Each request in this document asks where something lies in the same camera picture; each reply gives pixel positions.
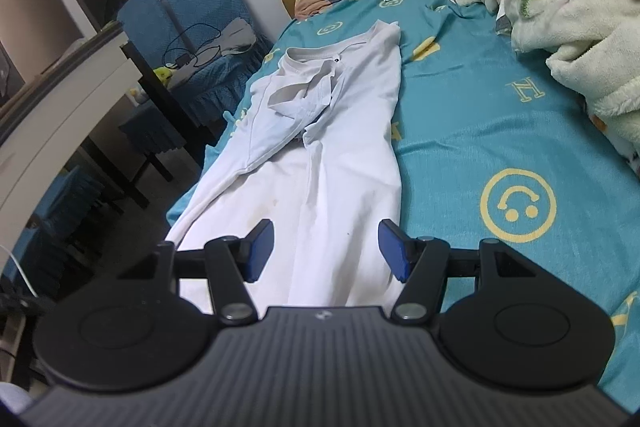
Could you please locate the teal patterned bed sheet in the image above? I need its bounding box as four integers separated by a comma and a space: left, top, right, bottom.
165, 0, 640, 414

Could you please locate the brown cardboard box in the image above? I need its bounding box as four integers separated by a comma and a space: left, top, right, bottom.
0, 0, 82, 83

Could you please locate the white desk with black legs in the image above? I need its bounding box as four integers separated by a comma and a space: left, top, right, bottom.
0, 22, 177, 258

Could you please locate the grey cloth on chair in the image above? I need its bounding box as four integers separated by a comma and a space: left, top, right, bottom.
164, 17, 257, 78

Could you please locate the blue covered chair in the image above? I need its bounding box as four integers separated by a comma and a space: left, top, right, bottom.
166, 0, 271, 126
117, 0, 183, 181

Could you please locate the yellow green toy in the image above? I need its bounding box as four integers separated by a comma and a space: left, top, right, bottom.
154, 67, 172, 86

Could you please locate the white t-shirt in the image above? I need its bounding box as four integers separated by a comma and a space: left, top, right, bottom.
167, 21, 401, 310

